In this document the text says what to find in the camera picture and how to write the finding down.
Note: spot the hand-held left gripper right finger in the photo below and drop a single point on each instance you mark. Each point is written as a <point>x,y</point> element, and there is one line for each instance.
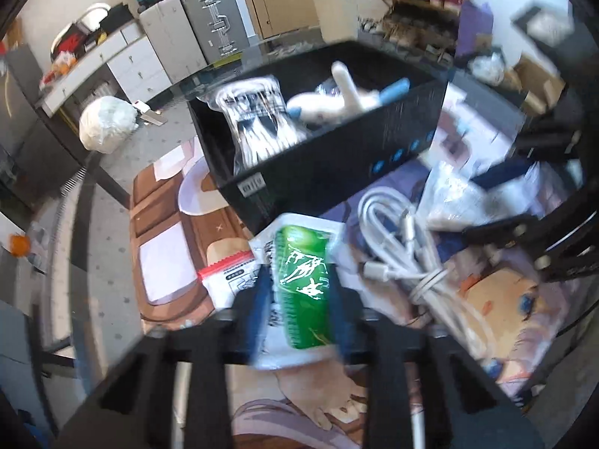
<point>346,313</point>

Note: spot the orange bag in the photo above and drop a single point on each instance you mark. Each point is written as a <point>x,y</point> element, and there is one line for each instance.
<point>19,245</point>

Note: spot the wooden shoe rack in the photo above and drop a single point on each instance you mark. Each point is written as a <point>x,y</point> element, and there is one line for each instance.
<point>388,9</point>

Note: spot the white desk with drawers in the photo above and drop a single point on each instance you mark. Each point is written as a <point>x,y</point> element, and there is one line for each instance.
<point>131,68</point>

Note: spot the purple bag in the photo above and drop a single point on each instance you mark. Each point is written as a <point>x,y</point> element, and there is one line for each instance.
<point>475,28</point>

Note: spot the printed desk mat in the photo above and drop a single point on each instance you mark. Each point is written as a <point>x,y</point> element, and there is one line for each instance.
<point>505,299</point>

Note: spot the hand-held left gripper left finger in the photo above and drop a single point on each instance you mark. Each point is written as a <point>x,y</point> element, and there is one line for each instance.
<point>262,308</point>

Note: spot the grey refrigerator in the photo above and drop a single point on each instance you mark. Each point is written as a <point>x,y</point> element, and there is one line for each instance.
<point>18,93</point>

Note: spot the red shoe box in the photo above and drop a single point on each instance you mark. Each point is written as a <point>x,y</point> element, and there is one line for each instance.
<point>70,42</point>

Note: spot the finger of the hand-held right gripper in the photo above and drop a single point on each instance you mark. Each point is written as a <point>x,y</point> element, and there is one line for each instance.
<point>505,170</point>
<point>496,231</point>

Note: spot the white green printed packet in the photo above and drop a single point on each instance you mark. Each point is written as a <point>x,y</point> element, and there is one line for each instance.
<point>304,280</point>

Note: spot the packet of plastic forks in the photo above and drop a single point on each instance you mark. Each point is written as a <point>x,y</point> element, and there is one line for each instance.
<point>262,126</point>

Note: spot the white packet red zip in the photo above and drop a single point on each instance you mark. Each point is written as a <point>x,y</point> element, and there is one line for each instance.
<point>229,285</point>

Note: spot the black storage box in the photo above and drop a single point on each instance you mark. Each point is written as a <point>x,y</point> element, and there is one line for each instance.
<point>327,173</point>

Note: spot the crumpled white plastic bag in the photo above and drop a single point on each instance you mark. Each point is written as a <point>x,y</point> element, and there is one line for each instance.
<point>107,124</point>

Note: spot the cardboard box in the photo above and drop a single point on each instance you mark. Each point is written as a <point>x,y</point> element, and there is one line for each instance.
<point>538,79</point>

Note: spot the silver suitcase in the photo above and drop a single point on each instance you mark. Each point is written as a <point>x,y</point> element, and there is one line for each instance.
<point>215,21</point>

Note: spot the white oval mirror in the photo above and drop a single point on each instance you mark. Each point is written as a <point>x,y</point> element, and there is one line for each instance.
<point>91,11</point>

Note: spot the bag of snacks and oranges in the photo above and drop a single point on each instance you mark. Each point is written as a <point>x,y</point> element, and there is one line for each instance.
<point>61,68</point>

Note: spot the white and blue plush toy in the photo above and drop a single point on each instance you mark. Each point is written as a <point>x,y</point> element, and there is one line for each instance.
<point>323,105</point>

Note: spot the beige suitcase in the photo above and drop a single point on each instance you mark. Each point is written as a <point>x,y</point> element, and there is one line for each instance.
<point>173,39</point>

